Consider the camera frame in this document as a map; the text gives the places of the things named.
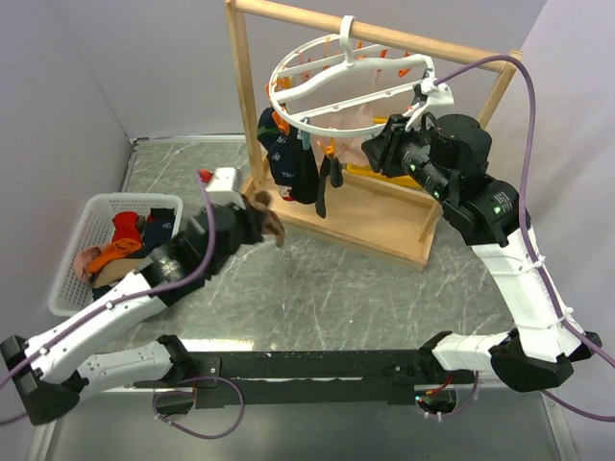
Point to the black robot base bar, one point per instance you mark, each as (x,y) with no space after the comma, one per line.
(389,376)

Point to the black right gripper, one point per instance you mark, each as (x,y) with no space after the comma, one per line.
(381,151)

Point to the red sock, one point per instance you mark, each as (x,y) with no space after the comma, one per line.
(125,227)

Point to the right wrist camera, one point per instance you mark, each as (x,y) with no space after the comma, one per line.
(428,97)

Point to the navy sock in basket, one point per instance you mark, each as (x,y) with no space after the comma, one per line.
(159,226)

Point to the brown ribbed sock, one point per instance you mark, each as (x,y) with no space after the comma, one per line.
(115,271)

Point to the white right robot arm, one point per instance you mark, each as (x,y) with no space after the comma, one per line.
(448,158)

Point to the orange sock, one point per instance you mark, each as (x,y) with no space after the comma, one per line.
(117,249)

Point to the navy green striped sock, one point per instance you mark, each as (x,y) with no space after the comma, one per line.
(268,132)

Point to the white round clip hanger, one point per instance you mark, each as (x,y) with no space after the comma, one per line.
(327,86)

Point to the white plastic basket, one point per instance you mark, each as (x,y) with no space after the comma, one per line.
(95,227)

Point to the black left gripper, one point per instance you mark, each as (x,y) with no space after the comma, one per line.
(253,223)

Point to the black socks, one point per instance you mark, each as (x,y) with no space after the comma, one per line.
(330,173)

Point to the santa pattern sock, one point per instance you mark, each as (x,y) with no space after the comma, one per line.
(293,169)

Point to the wooden hanger rack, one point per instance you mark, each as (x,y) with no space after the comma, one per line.
(390,216)

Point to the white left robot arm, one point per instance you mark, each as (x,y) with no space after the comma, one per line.
(54,371)

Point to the pink sock in basket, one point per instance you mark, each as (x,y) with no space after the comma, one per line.
(82,261)

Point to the argyle patterned sock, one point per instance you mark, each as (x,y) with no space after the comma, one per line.
(266,218)

